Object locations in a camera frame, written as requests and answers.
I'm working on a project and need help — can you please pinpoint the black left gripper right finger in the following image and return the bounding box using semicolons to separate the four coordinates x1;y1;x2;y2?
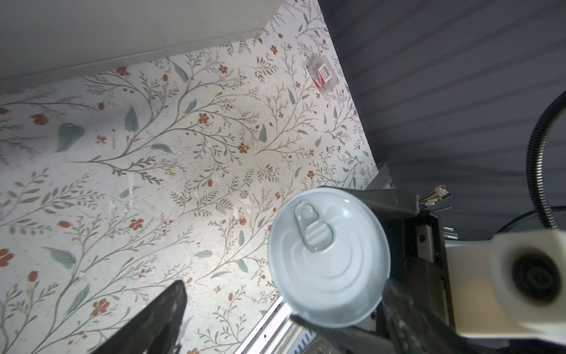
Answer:
382;278;480;353

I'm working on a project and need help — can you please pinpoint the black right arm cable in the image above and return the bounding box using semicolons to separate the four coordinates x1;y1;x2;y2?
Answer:
494;90;566;235

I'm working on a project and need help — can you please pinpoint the pink can white lid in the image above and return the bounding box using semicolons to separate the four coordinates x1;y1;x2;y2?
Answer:
267;186;392;329

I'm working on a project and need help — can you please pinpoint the grey metal cabinet box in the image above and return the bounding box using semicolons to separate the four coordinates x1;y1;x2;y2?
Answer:
1;1;281;92

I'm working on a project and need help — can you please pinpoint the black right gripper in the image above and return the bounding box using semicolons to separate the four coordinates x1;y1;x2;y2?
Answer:
290;187;455;354

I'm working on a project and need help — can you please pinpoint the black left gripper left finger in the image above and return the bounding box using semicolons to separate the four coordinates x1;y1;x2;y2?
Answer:
94;280;187;353

